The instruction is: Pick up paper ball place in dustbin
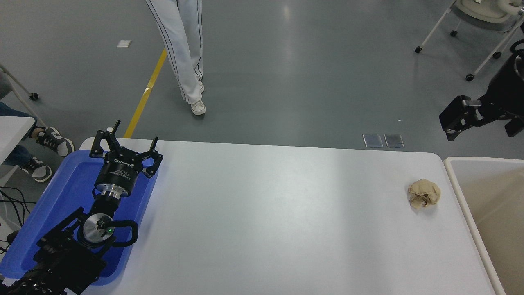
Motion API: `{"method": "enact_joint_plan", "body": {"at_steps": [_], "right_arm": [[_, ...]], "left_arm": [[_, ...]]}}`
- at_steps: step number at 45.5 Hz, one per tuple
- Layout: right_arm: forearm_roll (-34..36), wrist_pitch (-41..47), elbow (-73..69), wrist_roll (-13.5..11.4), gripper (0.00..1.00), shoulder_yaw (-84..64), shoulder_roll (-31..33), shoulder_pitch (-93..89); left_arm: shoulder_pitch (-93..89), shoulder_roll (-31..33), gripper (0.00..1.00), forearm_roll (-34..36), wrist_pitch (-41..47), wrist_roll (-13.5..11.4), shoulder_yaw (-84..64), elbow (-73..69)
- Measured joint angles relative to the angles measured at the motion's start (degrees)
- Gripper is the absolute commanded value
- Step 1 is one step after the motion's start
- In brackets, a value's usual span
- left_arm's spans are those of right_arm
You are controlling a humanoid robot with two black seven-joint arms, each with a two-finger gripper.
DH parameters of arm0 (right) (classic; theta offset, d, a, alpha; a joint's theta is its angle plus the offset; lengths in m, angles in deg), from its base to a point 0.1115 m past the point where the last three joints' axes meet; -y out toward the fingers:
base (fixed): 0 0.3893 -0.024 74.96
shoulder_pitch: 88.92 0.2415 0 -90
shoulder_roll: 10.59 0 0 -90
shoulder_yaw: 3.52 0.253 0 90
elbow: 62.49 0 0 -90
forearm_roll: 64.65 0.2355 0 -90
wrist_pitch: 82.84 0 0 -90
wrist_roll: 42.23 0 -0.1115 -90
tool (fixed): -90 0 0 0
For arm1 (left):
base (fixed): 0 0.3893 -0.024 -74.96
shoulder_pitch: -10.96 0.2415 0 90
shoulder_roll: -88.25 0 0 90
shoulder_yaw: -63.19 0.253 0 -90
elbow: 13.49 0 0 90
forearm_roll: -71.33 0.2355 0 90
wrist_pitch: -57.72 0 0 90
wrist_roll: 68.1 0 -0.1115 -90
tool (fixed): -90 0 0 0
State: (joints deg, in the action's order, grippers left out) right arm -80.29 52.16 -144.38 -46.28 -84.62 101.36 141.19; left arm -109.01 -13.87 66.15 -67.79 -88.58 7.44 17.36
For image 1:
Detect white side table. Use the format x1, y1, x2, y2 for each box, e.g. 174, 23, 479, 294
0, 116, 36, 186

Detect tan paper ball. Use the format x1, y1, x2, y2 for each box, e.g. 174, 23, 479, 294
408, 179, 442, 209

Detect metal floor plate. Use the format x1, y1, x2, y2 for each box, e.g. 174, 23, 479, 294
363, 133, 384, 148
384, 133, 405, 148

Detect large pale dustbin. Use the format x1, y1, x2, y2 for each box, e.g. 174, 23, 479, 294
444, 156, 524, 295

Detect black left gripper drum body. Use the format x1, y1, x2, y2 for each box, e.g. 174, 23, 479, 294
95, 150, 144, 192

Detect blue plastic tray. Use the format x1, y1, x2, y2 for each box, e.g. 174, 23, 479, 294
0, 150, 159, 286

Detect seated person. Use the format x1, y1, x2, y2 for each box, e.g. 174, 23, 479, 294
0, 72, 75, 183

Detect white wheeled chair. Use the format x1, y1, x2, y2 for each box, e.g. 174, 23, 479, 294
415, 0, 524, 82

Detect chair legs with caster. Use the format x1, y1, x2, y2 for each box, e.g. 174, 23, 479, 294
0, 64, 46, 127

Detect black floor cables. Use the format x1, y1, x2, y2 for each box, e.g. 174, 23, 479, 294
0, 186, 32, 254

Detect standing person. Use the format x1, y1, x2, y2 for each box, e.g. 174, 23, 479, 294
145, 0, 206, 116

